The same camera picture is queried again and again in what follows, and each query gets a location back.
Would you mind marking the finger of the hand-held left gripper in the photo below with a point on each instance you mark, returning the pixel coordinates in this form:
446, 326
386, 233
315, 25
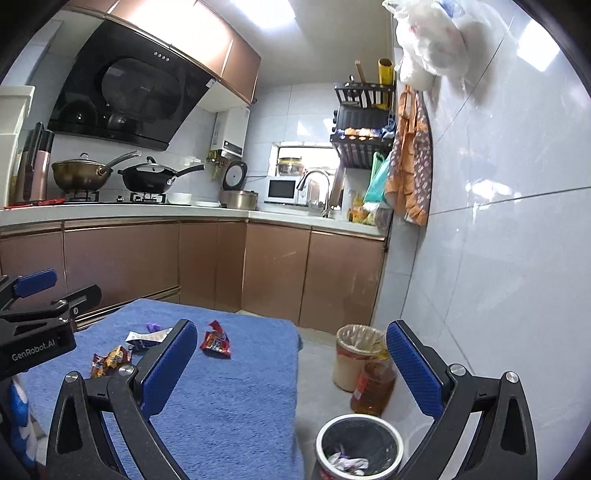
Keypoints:
83, 297
37, 281

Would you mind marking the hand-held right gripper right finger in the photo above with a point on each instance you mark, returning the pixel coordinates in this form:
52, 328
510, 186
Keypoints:
415, 374

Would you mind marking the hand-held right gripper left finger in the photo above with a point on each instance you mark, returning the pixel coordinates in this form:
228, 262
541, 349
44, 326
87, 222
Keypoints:
171, 369

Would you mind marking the white and black carton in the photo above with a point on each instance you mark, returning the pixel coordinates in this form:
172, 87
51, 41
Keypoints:
145, 339

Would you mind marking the small purple wrapper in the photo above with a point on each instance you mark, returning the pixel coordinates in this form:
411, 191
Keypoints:
153, 327

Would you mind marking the red foil wrapper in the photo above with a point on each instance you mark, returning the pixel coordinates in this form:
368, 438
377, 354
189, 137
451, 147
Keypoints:
216, 344

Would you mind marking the red snack wrapper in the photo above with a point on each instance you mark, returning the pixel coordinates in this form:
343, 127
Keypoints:
108, 362

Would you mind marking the white trash bin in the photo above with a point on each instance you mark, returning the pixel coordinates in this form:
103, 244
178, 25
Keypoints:
355, 438

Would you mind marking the cooking oil bottle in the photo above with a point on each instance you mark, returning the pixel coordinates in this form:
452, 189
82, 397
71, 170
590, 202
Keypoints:
371, 387

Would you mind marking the cream bucket with liner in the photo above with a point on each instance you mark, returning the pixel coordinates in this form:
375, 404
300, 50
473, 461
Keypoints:
346, 369

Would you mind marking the blue terry towel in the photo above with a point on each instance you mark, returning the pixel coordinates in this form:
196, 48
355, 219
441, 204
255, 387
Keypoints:
231, 406

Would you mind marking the pink and black knife block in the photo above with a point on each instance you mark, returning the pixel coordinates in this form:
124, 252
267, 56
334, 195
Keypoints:
39, 170

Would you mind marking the brass wok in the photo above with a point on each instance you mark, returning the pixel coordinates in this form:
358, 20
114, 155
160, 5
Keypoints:
76, 175

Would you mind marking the gas stove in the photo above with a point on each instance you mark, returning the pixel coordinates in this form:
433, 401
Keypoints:
143, 198

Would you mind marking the black wok with lid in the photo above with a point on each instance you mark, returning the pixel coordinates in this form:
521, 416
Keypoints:
147, 180

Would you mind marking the brown lower cabinets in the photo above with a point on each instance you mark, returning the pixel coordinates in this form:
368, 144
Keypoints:
277, 267

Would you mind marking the clear bag of food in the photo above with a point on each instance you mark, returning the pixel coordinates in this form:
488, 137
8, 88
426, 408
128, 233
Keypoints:
364, 214

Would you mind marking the white appliance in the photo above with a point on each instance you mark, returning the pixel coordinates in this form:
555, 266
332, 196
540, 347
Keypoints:
11, 115

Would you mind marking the steel pot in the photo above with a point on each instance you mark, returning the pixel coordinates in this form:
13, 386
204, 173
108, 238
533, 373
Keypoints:
240, 199

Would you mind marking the rice cooker open lid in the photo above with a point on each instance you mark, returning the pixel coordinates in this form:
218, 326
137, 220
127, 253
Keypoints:
234, 175

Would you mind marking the green bag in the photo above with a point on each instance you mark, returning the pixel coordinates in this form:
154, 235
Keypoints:
376, 182

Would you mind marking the chrome faucet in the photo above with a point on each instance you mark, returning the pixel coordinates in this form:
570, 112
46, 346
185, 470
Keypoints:
328, 198

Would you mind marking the orange floral apron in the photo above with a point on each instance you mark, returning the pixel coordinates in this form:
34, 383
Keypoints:
411, 170

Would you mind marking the white microwave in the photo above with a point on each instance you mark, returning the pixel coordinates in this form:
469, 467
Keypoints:
281, 190

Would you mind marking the black range hood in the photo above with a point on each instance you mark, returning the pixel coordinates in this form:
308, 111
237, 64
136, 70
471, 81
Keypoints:
134, 92

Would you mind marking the white water heater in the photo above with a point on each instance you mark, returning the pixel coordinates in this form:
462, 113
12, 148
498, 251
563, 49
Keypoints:
231, 134

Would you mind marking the black dish rack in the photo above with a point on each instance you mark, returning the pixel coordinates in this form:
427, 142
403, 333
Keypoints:
358, 154

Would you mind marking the glass bowl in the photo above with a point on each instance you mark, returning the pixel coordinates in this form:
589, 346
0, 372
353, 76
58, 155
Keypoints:
291, 167

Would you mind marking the yellow film roll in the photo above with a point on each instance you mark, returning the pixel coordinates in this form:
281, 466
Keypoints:
385, 71

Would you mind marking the hanging white plastic bags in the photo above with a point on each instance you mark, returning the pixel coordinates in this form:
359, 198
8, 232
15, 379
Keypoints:
429, 46

